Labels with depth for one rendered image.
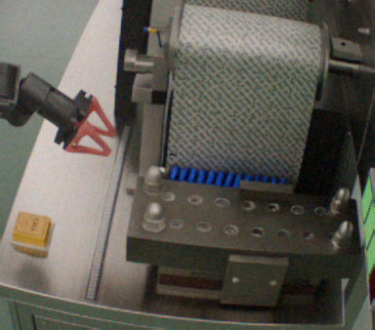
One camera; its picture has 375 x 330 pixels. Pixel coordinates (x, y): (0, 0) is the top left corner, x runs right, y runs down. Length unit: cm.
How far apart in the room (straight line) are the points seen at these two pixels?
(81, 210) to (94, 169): 13
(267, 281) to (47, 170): 55
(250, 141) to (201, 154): 9
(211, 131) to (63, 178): 36
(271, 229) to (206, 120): 22
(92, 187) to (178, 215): 30
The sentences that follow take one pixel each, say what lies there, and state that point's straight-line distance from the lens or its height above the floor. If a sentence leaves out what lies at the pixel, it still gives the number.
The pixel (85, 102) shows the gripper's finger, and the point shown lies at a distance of 132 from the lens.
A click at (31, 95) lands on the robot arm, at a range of 129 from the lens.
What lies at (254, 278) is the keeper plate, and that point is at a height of 98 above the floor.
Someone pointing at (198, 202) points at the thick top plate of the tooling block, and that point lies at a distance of 128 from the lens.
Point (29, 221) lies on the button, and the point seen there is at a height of 92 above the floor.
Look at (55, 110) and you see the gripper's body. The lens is 129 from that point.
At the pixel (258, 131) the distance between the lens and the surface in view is 130.
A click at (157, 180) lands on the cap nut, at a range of 127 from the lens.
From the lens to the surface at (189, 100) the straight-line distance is 127.
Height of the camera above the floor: 184
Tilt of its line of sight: 35 degrees down
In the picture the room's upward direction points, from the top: 7 degrees clockwise
